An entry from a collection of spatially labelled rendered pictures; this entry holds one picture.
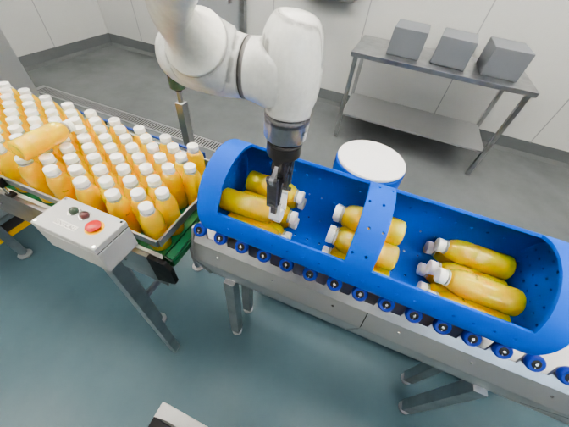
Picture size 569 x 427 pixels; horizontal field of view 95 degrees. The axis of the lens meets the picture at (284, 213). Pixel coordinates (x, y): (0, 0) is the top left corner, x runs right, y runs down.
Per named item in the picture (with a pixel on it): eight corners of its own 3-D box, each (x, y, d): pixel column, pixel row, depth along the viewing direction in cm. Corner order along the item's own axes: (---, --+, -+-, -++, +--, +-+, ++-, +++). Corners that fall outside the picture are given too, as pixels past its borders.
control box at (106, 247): (110, 272, 68) (92, 249, 60) (52, 245, 72) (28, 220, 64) (139, 243, 74) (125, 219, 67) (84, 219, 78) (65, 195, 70)
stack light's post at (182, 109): (212, 252, 191) (181, 104, 109) (207, 250, 191) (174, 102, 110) (215, 247, 193) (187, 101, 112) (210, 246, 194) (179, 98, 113)
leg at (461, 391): (408, 416, 135) (490, 399, 89) (397, 411, 136) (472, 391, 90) (409, 403, 139) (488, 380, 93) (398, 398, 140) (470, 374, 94)
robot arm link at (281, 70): (319, 104, 53) (258, 91, 54) (338, 8, 41) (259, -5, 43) (308, 130, 46) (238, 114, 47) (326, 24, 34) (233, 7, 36)
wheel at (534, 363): (552, 362, 64) (545, 356, 66) (532, 353, 65) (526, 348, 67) (543, 376, 65) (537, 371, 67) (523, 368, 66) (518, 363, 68)
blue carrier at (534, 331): (508, 371, 65) (629, 328, 44) (202, 246, 81) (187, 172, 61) (490, 278, 84) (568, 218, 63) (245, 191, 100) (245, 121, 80)
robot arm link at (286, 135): (317, 108, 52) (312, 134, 56) (275, 96, 54) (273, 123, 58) (302, 129, 46) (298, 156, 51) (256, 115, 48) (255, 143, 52)
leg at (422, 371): (410, 386, 144) (484, 357, 98) (400, 382, 145) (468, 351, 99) (411, 375, 148) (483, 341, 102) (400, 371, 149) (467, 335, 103)
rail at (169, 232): (162, 246, 80) (159, 241, 78) (159, 246, 80) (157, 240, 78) (228, 173, 106) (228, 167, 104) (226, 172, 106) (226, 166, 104)
